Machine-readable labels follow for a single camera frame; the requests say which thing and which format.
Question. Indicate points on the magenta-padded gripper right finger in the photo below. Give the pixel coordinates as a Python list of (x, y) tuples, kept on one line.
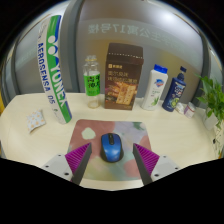
[(163, 165)]

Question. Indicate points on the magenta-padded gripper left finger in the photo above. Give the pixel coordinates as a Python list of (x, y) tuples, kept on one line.
[(60, 165)]

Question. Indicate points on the blue computer mouse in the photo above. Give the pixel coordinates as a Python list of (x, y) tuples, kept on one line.
[(112, 148)]

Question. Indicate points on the pastel floral mouse pad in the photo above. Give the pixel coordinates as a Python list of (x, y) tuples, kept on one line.
[(130, 133)]

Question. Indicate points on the small white patterned packet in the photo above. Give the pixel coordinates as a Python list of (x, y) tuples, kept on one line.
[(35, 120)]

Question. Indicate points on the small black square object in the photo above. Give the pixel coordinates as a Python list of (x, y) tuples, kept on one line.
[(214, 141)]

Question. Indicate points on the crumpled white tissue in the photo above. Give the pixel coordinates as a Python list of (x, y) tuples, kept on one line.
[(179, 108)]

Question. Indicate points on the small white jar red band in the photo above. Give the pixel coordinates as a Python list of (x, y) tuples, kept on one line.
[(190, 110)]

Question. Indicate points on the dark blue pump bottle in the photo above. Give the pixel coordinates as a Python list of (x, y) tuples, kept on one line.
[(174, 91)]

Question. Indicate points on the white bottle blue cap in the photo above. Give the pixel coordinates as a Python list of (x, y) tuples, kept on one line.
[(154, 88)]

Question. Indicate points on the green plant in white pot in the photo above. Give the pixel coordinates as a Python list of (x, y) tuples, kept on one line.
[(215, 98)]

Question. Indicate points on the clear bottle green label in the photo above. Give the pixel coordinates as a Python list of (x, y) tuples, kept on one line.
[(92, 83)]

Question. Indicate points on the white green shuttlecock tube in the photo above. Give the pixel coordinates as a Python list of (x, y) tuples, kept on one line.
[(53, 70)]

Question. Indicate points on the brown snack carton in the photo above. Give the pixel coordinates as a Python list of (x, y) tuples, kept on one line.
[(122, 78)]

